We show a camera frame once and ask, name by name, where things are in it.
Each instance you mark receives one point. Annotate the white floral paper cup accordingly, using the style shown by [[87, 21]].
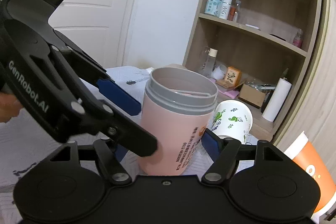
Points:
[[232, 119]]

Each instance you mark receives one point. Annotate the beige ceramic cup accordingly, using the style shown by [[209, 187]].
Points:
[[176, 66]]

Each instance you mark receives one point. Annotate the yellow floral box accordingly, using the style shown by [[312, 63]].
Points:
[[233, 76]]

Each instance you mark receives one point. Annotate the small cardboard box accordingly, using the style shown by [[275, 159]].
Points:
[[251, 95]]

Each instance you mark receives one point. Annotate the white patterned tablecloth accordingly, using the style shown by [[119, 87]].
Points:
[[24, 144]]

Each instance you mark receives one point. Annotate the white door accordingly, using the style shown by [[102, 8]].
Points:
[[98, 27]]

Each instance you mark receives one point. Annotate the hand with pink nails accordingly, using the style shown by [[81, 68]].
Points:
[[9, 107]]

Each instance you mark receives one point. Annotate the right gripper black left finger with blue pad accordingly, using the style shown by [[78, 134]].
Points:
[[107, 164]]

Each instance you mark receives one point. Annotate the teal white jar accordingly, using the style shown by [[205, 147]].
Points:
[[212, 7]]

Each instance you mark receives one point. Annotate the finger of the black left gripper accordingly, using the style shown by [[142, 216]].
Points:
[[121, 129], [115, 92]]

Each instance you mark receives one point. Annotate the clear bottle beige cap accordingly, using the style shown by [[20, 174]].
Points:
[[210, 62]]

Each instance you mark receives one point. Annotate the wooden bookshelf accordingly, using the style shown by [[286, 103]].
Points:
[[260, 45]]

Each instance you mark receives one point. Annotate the pink small bottle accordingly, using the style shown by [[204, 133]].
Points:
[[298, 39]]

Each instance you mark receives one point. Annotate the pink cup grey rim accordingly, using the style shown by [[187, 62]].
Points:
[[177, 107]]

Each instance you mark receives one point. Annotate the orange paper cup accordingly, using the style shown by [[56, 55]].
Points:
[[302, 152]]

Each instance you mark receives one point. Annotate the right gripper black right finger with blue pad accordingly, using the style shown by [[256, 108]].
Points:
[[223, 152]]

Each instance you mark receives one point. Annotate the white pump bottle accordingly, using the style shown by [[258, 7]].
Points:
[[225, 9]]

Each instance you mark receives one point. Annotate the paper towel roll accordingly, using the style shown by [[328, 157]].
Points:
[[277, 100]]

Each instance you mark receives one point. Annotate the orange small bottle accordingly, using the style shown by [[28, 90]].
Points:
[[235, 11]]

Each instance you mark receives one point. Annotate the pink flat box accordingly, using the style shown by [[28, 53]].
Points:
[[231, 93]]

